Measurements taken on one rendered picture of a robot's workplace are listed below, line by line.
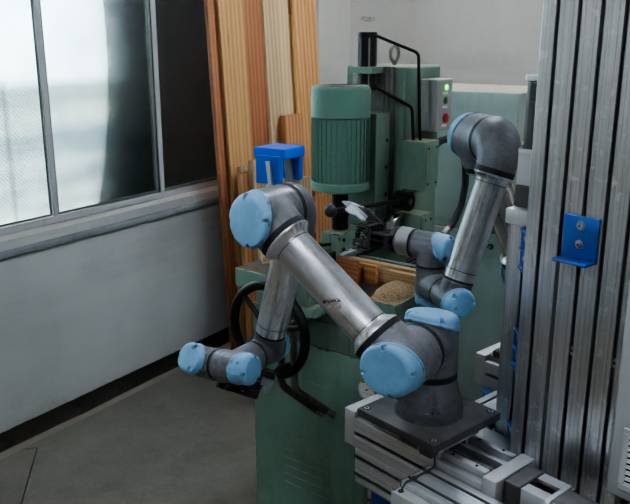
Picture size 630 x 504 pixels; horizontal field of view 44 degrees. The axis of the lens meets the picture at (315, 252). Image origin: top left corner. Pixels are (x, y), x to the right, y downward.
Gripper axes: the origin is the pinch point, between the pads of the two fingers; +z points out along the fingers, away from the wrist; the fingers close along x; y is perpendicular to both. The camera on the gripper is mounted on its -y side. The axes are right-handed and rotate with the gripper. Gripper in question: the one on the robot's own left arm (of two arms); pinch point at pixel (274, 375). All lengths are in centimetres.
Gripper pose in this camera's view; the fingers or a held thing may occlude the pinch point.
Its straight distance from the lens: 214.3
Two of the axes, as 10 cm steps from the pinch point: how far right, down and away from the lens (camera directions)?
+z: 5.2, 3.1, 8.0
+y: -3.1, 9.4, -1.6
